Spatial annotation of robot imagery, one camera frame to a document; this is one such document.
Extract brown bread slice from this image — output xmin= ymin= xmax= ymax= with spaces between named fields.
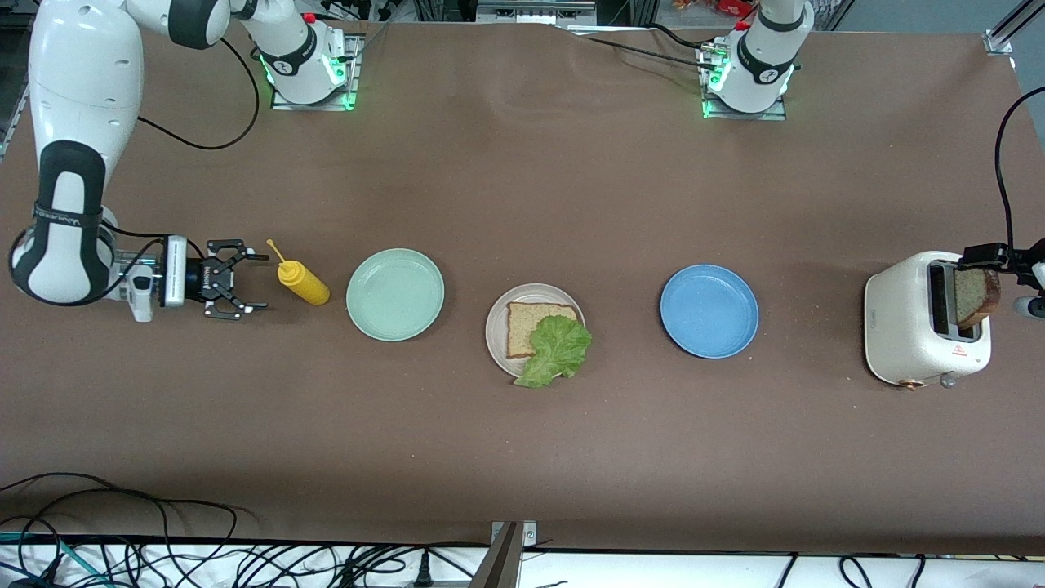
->
xmin=954 ymin=268 xmax=1002 ymax=332
xmin=506 ymin=302 xmax=578 ymax=360

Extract green lettuce leaf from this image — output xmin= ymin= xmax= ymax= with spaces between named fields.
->
xmin=513 ymin=314 xmax=594 ymax=390

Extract mint green round plate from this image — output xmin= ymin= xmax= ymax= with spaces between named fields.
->
xmin=345 ymin=247 xmax=446 ymax=342

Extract beige round plate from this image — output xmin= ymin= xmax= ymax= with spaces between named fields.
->
xmin=485 ymin=283 xmax=589 ymax=383

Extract blue round plate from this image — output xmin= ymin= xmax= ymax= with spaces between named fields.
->
xmin=660 ymin=264 xmax=760 ymax=360

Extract yellow squeeze mustard bottle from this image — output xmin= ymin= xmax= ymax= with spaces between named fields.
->
xmin=265 ymin=238 xmax=331 ymax=307

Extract white two-slot toaster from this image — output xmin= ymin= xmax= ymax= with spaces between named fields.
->
xmin=864 ymin=250 xmax=994 ymax=391

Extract red objects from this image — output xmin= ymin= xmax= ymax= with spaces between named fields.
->
xmin=674 ymin=0 xmax=756 ymax=17

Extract silver equipment box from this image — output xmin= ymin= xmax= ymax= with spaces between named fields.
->
xmin=476 ymin=0 xmax=597 ymax=24

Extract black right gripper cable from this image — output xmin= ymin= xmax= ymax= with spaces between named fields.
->
xmin=98 ymin=220 xmax=205 ymax=256

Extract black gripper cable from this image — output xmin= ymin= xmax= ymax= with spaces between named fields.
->
xmin=98 ymin=220 xmax=205 ymax=256
xmin=994 ymin=86 xmax=1045 ymax=254

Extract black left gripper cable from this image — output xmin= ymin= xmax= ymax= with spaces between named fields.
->
xmin=994 ymin=86 xmax=1045 ymax=254

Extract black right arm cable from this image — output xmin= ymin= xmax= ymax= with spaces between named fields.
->
xmin=135 ymin=37 xmax=260 ymax=151

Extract long black looped cable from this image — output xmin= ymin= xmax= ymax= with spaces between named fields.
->
xmin=0 ymin=472 xmax=246 ymax=588

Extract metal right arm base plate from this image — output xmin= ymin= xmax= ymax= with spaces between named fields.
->
xmin=269 ymin=33 xmax=362 ymax=112

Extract aluminium frame rail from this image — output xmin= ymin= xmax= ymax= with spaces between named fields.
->
xmin=984 ymin=0 xmax=1045 ymax=56

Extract tangled black cable bundle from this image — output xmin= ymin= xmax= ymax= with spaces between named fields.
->
xmin=122 ymin=539 xmax=491 ymax=588

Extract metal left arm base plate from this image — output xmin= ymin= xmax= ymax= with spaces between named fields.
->
xmin=698 ymin=41 xmax=789 ymax=122

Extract teal cable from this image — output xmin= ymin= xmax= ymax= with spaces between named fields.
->
xmin=0 ymin=531 xmax=111 ymax=587

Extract aluminium profile post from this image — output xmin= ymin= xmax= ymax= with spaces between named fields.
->
xmin=469 ymin=520 xmax=540 ymax=588

